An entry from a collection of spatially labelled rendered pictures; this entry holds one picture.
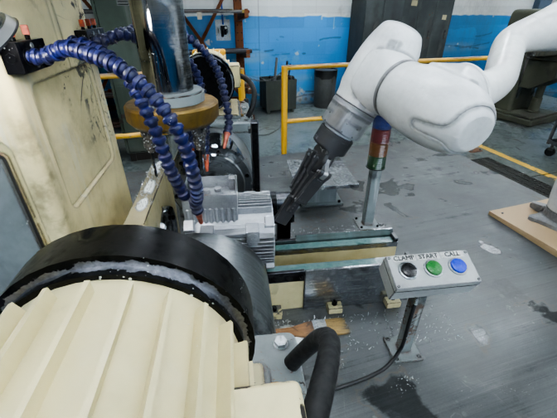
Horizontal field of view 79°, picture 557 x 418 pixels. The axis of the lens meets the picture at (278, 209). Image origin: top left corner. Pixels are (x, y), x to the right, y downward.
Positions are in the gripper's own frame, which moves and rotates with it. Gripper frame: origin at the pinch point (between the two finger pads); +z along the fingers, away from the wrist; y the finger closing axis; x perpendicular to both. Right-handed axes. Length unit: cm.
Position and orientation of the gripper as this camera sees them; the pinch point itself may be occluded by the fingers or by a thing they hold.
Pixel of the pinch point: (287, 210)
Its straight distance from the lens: 76.1
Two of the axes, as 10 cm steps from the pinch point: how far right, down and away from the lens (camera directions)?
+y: 1.3, 5.1, -8.5
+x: 8.6, 3.7, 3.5
